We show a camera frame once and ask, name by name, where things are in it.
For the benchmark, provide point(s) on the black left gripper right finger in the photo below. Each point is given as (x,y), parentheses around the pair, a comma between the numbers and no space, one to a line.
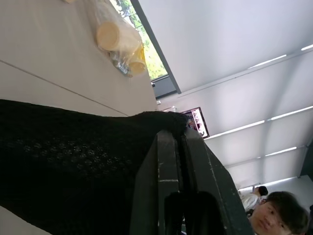
(210,181)

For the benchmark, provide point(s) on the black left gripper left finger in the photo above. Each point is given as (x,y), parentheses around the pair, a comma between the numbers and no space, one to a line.
(149,186)

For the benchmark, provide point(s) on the yellow plastic cup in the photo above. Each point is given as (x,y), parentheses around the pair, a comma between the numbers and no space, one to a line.
(138,66)

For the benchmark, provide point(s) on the cream paper cup stack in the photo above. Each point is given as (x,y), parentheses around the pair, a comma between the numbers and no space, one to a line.
(110,36)

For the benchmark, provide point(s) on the distant seated person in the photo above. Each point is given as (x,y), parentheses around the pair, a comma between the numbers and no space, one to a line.
(261,190)

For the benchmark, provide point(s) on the ceiling light strip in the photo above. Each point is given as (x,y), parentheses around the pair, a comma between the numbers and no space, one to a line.
(234,129)
(267,61)
(281,151)
(291,113)

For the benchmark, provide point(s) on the black framed monitor screen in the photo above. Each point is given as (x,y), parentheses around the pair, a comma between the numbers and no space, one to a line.
(199,121)

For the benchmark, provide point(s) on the person with black hair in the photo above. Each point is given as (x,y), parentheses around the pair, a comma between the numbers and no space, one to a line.
(281,215)

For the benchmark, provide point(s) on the clear plastic bag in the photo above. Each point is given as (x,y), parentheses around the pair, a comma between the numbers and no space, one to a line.
(117,56)

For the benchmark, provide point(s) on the dark green wall panel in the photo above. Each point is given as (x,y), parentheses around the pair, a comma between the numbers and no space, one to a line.
(307,161)

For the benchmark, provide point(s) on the dark grey window frame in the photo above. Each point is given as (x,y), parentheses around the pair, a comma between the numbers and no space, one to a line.
(159,49)

